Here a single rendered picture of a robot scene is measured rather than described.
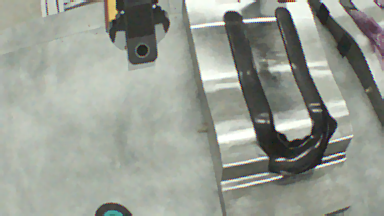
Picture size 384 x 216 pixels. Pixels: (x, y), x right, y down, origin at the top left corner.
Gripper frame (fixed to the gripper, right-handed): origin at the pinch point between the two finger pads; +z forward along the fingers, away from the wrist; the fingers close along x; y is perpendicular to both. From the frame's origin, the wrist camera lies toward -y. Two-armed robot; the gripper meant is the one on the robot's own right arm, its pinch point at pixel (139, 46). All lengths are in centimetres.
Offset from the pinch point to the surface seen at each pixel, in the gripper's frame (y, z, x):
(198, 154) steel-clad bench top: -16.2, 14.9, -7.9
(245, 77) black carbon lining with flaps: -5.9, 7.1, -18.0
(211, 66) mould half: -3.1, 6.6, -12.3
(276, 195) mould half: -28.7, 8.9, -19.8
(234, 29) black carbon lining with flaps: 4.1, 6.8, -18.3
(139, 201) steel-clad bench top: -23.8, 14.9, 4.7
